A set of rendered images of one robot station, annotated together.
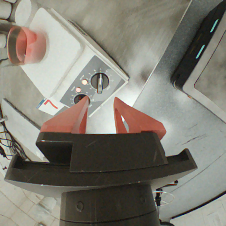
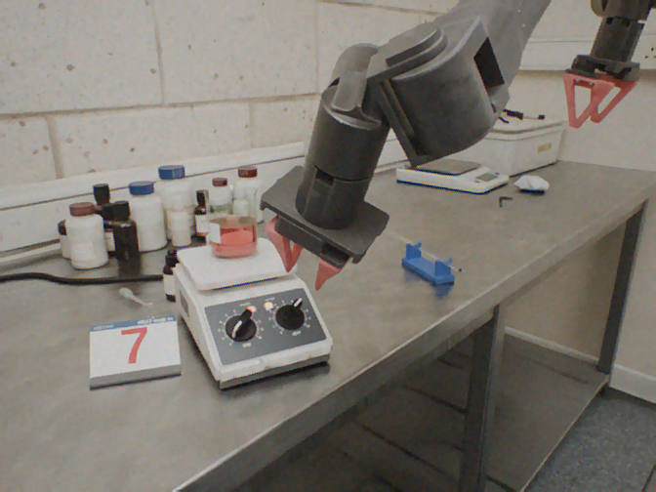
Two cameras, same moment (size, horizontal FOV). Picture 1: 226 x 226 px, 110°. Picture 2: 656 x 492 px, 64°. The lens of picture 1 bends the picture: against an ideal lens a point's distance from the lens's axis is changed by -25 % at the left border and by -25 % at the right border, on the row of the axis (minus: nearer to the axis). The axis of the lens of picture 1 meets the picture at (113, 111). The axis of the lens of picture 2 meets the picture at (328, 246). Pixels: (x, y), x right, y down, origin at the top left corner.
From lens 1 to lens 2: 0.52 m
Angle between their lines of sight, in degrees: 89
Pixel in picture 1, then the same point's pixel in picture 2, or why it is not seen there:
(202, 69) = not seen: outside the picture
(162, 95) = not seen: outside the picture
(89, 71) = (284, 298)
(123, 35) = (341, 324)
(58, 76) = (247, 273)
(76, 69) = (269, 289)
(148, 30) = (379, 326)
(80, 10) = not seen: hidden behind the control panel
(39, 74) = (214, 266)
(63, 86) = (232, 295)
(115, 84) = (308, 333)
